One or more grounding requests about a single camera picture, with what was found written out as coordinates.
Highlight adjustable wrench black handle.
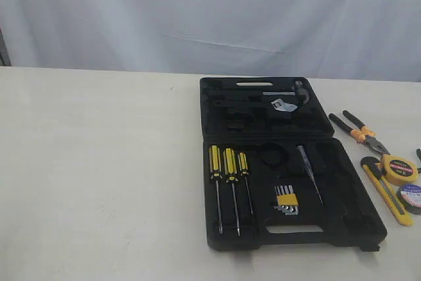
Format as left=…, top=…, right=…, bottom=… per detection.
left=212, top=98, right=299, bottom=113

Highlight clear voltage tester pen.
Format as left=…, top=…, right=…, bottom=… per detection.
left=297, top=145, right=324, bottom=205

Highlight large yellow black screwdriver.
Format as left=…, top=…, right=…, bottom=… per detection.
left=209, top=145, right=224, bottom=234

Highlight black orange combination pliers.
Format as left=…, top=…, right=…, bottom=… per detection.
left=328, top=110, right=390, bottom=156

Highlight yellow tape measure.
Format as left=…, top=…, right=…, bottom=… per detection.
left=380, top=154, right=418, bottom=186

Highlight middle yellow black screwdriver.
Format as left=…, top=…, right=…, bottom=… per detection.
left=223, top=147, right=241, bottom=236

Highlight small yellow black screwdriver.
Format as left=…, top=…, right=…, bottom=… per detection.
left=237, top=152, right=254, bottom=216

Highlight white fabric backdrop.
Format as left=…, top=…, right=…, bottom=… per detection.
left=1, top=0, right=420, bottom=82

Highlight hex key set yellow holder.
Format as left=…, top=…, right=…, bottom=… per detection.
left=274, top=185, right=299, bottom=216

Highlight claw hammer black handle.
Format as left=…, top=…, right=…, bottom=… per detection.
left=207, top=81, right=310, bottom=105

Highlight black plastic tool case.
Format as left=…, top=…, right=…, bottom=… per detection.
left=199, top=77, right=387, bottom=251

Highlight black PVC insulating tape roll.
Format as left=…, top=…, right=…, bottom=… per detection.
left=396, top=184, right=421, bottom=215

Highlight yellow utility knife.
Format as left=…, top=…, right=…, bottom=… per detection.
left=360, top=157, right=414, bottom=226

